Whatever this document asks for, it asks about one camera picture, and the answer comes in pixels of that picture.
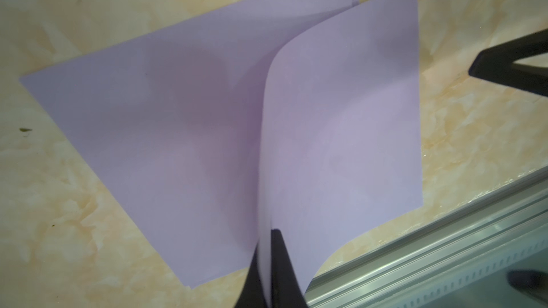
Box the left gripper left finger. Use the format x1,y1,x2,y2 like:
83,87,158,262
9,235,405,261
234,249,268,308

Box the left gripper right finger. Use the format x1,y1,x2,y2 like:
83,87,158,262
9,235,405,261
271,229,308,308

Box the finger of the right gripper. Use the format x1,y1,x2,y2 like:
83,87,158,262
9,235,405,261
507,269,547,304
468,30,547,97

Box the aluminium front rail frame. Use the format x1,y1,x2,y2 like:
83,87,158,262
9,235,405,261
305,169,547,307

